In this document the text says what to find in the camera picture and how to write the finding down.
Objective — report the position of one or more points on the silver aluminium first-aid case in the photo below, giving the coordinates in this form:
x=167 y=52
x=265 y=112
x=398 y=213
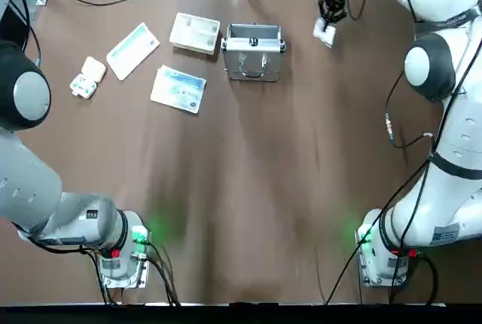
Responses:
x=252 y=60

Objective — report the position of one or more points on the white plastic partition tray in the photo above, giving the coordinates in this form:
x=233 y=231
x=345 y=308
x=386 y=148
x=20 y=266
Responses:
x=194 y=34

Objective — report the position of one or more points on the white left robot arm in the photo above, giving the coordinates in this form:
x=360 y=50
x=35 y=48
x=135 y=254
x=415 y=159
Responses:
x=75 y=218

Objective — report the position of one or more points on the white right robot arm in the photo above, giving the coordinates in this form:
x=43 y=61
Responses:
x=433 y=218

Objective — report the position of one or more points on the open white pill box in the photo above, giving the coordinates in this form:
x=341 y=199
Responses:
x=87 y=79

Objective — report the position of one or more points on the blue white mask packet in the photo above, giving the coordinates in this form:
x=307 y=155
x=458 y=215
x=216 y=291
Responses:
x=179 y=88

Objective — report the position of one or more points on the long white teal-striped packet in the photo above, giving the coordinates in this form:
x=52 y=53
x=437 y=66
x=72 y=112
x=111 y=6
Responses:
x=132 y=51

